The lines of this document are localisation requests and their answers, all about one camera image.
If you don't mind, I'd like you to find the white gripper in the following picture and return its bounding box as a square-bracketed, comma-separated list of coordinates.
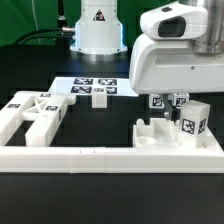
[129, 34, 224, 120]

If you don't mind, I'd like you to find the white chair seat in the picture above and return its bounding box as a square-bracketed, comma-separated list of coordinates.
[132, 118, 179, 148]

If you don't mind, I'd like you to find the small white marker block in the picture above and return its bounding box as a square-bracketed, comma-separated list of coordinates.
[92, 87, 107, 108]

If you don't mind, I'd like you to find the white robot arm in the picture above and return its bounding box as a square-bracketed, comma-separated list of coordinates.
[70, 0, 224, 96]

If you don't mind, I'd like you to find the white marker base sheet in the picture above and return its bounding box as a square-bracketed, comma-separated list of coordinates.
[48, 77, 138, 97]

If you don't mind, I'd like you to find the white U-shaped obstacle frame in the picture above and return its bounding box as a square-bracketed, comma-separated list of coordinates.
[0, 133, 224, 174]

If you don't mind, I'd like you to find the white chair back frame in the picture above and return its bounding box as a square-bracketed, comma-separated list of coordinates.
[0, 91, 76, 147]

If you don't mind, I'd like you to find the black cable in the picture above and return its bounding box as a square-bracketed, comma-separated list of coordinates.
[13, 29, 64, 46]

